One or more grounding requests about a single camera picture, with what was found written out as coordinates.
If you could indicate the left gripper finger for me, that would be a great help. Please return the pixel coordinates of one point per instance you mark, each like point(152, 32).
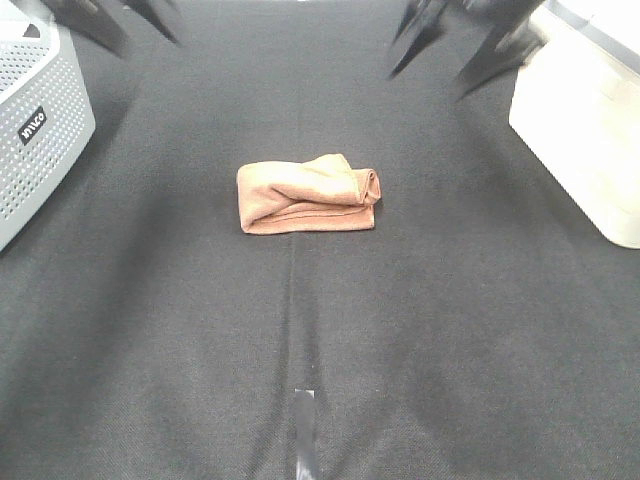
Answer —
point(163, 15)
point(91, 20)

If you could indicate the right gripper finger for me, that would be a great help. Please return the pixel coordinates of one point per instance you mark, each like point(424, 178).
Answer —
point(500, 53)
point(418, 28)

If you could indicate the brown towel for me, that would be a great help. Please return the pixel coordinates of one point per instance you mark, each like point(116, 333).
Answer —
point(324, 194)

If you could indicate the grey tape strip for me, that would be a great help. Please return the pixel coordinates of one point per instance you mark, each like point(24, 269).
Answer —
point(306, 457)

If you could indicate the grey perforated plastic basket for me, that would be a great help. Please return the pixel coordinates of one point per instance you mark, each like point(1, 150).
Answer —
point(46, 115)

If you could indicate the pale green plastic bin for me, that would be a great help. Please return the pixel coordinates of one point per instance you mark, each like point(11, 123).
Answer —
point(576, 106)

